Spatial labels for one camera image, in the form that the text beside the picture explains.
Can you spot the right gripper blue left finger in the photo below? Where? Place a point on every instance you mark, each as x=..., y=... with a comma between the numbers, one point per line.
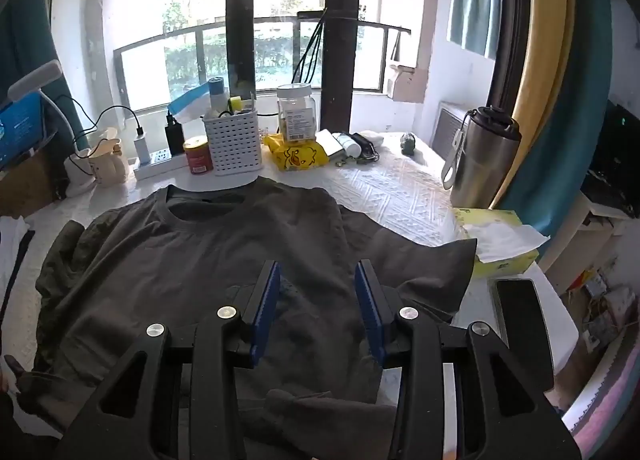
x=259, y=313

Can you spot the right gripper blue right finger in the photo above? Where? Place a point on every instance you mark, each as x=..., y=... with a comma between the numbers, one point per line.
x=377, y=315

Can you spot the dark grey t-shirt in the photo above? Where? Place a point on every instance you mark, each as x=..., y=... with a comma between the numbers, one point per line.
x=177, y=255

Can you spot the yellow tissue box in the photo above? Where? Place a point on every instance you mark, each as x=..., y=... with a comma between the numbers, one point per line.
x=504, y=245

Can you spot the black smartphone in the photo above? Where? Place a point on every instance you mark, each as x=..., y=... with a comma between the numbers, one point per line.
x=523, y=326

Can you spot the keys and black pouch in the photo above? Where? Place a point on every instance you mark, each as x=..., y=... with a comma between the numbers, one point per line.
x=344, y=147

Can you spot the yellow duck snack bag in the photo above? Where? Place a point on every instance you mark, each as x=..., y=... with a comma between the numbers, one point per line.
x=295, y=156

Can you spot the red tin can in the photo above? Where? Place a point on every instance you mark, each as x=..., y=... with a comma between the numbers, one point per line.
x=197, y=154

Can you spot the small dark figurine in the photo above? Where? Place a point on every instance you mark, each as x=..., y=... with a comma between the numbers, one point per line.
x=408, y=144

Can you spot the white perforated plastic basket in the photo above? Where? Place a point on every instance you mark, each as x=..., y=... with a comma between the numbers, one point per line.
x=233, y=142

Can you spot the white power strip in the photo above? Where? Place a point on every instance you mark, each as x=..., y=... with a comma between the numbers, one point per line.
x=162, y=161

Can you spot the black power adapter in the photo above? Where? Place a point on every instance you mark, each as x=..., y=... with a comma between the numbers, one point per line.
x=174, y=135

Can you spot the clear jar white lid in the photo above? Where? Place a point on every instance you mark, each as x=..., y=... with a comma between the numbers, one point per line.
x=297, y=112

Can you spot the white usb charger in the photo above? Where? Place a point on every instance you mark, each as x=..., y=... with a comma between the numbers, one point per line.
x=141, y=147

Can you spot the cream cartoon mug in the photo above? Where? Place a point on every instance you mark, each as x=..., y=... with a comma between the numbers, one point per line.
x=107, y=160

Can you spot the blue white pack in basket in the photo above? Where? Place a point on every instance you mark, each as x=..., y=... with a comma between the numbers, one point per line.
x=204, y=100

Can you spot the white desk lamp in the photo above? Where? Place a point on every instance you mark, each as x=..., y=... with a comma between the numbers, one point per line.
x=77, y=169

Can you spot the white garment black trim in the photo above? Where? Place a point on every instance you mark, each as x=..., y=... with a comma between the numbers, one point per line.
x=16, y=236

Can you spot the brown cardboard box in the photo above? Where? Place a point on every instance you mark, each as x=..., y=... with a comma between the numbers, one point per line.
x=31, y=185

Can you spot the blue screen tablet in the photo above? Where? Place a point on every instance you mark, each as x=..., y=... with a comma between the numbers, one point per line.
x=21, y=128

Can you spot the hanging teal towel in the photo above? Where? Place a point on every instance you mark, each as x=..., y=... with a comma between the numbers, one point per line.
x=474, y=25

